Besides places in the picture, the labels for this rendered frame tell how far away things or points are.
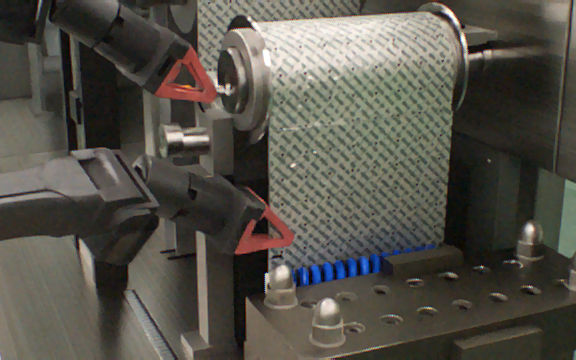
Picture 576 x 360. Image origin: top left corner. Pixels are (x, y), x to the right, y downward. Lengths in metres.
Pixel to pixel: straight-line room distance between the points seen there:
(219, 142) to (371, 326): 0.28
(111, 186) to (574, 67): 0.52
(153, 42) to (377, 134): 0.28
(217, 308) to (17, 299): 0.33
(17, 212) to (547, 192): 0.85
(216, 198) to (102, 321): 0.35
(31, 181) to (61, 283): 0.56
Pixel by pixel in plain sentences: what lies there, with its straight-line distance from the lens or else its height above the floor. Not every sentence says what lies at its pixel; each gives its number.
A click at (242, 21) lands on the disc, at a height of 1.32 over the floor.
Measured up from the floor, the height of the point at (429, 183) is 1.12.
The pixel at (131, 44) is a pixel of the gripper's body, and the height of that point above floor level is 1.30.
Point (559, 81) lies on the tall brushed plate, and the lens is 1.09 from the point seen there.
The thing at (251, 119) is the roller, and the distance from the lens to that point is 1.02.
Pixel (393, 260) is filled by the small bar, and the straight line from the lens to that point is 1.08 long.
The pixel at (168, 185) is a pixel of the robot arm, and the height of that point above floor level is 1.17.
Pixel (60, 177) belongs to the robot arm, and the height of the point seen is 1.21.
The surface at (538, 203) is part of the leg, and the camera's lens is 1.43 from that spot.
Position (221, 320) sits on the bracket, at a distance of 1.17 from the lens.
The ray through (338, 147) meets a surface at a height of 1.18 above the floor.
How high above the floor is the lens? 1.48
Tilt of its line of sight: 19 degrees down
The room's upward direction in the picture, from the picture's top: straight up
